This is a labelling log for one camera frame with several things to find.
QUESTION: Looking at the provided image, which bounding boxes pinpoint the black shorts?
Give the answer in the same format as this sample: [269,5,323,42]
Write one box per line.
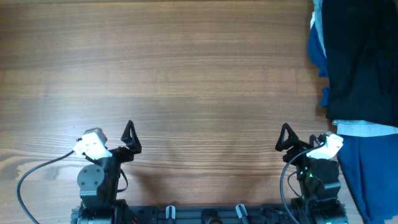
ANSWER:
[322,0,397,126]

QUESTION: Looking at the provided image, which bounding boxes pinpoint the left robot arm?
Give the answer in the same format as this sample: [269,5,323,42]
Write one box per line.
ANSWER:
[71,120,142,224]

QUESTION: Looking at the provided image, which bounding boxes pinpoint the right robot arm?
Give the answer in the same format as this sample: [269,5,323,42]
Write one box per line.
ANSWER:
[275,123,349,224]

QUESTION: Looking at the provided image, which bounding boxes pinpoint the light blue denim shorts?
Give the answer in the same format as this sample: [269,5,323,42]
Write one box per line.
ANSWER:
[308,0,397,138]

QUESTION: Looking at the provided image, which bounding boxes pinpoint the blue garment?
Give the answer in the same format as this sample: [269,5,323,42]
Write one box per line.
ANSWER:
[307,23,398,224]

